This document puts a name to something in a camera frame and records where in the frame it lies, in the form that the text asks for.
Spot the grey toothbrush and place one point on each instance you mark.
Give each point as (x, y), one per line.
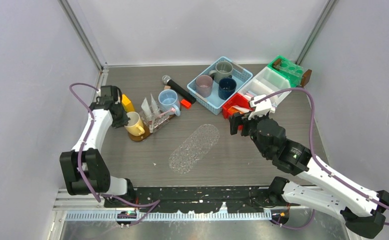
(152, 124)

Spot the yellow building brick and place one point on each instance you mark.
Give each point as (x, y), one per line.
(127, 104)

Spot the grey mug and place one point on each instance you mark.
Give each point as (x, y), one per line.
(222, 70)

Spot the red orange block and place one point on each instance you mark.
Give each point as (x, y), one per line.
(185, 103)

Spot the mauve mug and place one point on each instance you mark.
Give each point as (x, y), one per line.
(204, 85)

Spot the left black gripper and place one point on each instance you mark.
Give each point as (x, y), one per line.
(123, 121)

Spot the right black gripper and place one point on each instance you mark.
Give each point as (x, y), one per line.
(236, 119)

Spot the brown wooden oval tray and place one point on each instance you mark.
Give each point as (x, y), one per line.
(144, 136)

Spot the pink toothbrush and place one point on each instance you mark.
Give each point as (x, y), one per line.
(168, 112)

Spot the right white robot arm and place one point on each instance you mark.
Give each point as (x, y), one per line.
(357, 207)

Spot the red plastic bin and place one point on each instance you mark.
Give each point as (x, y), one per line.
(237, 100)

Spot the yellow mug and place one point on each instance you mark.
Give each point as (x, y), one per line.
(135, 125)

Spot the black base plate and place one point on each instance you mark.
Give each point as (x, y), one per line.
(204, 199)

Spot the clear textured oval tray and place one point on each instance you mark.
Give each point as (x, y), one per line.
(194, 148)

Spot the clear acrylic toothbrush holder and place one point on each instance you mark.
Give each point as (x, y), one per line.
(159, 122)

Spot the black microphone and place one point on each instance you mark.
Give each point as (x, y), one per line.
(167, 80)

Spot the teal cap toothpaste tube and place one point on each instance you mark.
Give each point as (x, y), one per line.
(154, 106)

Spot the green plastic bin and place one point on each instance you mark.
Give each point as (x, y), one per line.
(287, 69)

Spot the white plastic bin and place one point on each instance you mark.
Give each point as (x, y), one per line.
(266, 82)

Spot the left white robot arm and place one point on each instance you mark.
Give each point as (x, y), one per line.
(83, 168)

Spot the dark blue mug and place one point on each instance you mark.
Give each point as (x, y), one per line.
(226, 87)

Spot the light blue mug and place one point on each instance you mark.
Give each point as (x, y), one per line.
(167, 99)

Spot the orange cap toothpaste tube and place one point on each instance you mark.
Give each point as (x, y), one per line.
(241, 109)

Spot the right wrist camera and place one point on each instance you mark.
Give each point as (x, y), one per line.
(261, 106)

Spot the pink cap toothpaste tube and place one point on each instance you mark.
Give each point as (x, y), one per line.
(146, 110)

